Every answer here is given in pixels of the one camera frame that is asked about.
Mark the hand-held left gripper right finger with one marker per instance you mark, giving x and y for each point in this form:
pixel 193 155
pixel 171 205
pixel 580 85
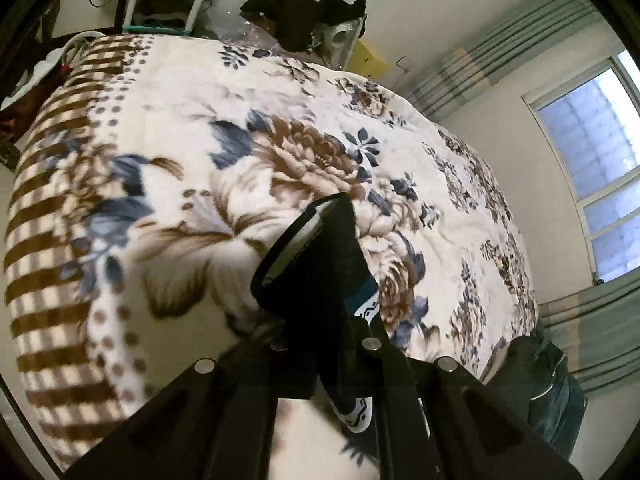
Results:
pixel 400 390

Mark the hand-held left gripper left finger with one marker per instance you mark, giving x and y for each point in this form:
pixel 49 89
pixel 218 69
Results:
pixel 235 385

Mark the black sock with teal band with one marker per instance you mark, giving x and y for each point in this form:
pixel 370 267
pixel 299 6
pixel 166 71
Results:
pixel 320 280

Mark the pile of black clothes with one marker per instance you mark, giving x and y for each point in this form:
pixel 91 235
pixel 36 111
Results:
pixel 300 15

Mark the grey green striped curtain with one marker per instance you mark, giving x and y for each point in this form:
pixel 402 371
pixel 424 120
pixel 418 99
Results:
pixel 600 330
pixel 500 45

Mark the floral brown and white blanket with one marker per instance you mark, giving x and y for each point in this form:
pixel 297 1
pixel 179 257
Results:
pixel 210 160

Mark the yellow cardboard box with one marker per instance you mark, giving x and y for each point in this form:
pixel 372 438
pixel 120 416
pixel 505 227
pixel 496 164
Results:
pixel 367 60

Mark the clear plastic bag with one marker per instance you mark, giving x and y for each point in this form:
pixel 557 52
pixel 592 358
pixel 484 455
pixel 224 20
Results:
pixel 335 35

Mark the white plastic object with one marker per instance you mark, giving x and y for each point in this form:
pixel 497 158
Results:
pixel 60 55

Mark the window with white frame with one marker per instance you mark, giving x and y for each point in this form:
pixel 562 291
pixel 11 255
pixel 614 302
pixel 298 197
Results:
pixel 592 160

